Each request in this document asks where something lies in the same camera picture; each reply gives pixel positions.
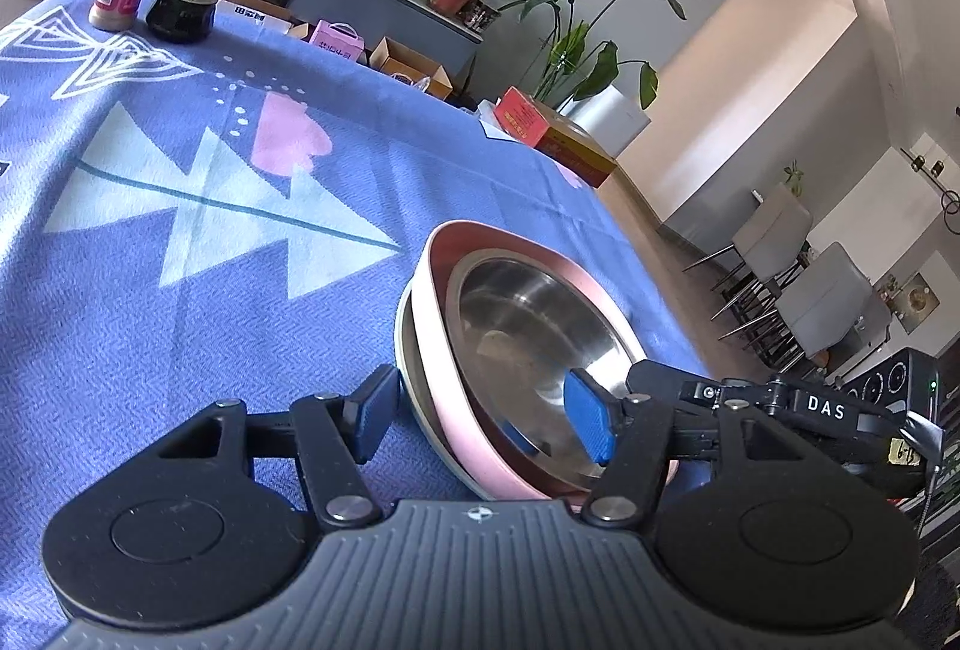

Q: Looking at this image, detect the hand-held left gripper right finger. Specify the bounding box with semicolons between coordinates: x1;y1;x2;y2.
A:
564;367;827;531

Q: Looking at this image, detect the pink bowl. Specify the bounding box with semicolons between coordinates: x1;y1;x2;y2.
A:
409;219;680;501

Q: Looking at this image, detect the red and yellow box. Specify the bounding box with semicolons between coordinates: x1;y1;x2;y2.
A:
495;86;620;190

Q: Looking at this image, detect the green plate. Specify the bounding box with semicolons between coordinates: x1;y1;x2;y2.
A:
395;282;481;493

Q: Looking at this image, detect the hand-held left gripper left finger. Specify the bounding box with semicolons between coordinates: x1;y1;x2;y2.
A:
154;363;402;529

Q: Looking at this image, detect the large leafy floor plant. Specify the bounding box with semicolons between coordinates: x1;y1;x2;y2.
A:
499;0;687;112

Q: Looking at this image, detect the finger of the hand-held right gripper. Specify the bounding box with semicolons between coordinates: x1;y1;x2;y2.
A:
626;359;796;434

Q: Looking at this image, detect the blue patterned tablecloth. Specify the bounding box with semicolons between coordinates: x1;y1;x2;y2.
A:
0;0;713;650

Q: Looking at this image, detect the open cardboard box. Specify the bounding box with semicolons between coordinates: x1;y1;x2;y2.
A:
369;37;455;100

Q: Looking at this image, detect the black appliance with dials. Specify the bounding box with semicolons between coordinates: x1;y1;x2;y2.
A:
832;346;938;411

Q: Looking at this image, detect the grey dining chair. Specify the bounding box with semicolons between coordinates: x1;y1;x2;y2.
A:
682;185;815;321
720;241;893;374

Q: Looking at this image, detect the black patterned pot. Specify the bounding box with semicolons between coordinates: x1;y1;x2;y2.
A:
461;0;503;35

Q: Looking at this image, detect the clear plastic bag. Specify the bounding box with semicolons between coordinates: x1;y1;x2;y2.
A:
476;99;526;145

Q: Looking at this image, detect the printed cardboard box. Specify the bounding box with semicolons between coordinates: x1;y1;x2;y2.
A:
232;1;293;32

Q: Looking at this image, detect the small pink box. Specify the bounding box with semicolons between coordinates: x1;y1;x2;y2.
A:
309;19;368;61

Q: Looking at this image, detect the stainless steel bowl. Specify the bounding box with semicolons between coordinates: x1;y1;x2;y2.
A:
446;249;650;493

